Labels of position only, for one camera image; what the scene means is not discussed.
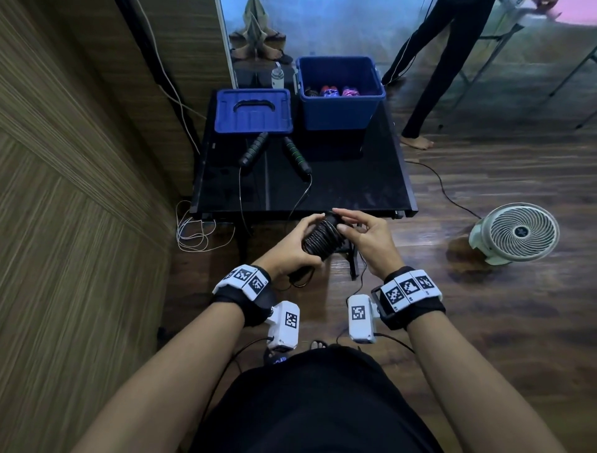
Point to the white floor fan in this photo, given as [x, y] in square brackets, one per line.
[517, 233]

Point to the person's right foot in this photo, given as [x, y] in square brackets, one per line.
[318, 344]

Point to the person's black clothing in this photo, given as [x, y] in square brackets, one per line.
[322, 406]

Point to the person's right hand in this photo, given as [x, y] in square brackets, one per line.
[378, 245]

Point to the blue plastic bin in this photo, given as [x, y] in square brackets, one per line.
[340, 114]

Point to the person's foot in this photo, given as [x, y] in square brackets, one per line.
[318, 344]
[275, 358]

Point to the black glossy low table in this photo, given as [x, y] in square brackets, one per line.
[364, 182]

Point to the black wristband with marker tags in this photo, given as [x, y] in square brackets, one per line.
[245, 291]
[410, 296]

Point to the person's left foot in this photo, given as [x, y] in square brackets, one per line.
[275, 358]

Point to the black pouch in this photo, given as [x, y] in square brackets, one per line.
[254, 79]

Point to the person's left forearm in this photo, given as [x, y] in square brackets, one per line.
[163, 382]

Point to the white water bottle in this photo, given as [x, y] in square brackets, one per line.
[277, 77]

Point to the person's left hand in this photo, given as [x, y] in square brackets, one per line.
[287, 252]

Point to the person's right forearm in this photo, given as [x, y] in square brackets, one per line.
[475, 382]

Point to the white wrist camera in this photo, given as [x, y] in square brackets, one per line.
[284, 326]
[361, 319]

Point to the blue bin lid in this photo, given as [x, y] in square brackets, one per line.
[233, 122]

